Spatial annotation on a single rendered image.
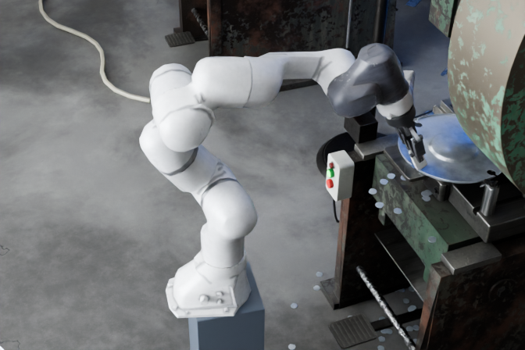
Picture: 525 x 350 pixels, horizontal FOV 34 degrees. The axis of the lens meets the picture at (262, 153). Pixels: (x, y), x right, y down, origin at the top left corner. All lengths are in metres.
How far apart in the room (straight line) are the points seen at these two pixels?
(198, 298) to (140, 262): 0.83
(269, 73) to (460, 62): 0.42
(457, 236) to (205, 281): 0.65
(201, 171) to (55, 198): 1.47
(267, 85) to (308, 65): 0.18
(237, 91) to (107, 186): 1.64
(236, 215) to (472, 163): 0.65
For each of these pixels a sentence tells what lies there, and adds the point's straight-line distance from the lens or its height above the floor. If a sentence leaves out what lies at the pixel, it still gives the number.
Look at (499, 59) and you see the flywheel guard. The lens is 1.55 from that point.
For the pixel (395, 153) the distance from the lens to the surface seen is 2.26.
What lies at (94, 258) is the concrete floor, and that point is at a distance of 3.09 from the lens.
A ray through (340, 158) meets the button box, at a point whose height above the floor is 0.63.
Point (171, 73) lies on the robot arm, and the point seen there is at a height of 1.15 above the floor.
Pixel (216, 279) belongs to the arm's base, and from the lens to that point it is 2.21.
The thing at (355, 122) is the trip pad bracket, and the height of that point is 0.70.
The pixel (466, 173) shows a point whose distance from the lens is 2.23.
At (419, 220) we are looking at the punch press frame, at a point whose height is 0.61.
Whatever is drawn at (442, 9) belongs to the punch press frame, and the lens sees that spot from 2.22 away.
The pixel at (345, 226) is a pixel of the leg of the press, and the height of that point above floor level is 0.37.
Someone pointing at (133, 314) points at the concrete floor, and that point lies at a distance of 2.89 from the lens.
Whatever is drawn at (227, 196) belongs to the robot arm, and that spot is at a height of 0.84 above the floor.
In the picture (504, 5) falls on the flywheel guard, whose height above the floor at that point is 1.45.
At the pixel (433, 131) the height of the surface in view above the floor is 0.78.
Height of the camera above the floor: 2.16
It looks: 38 degrees down
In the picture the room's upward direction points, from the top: 1 degrees clockwise
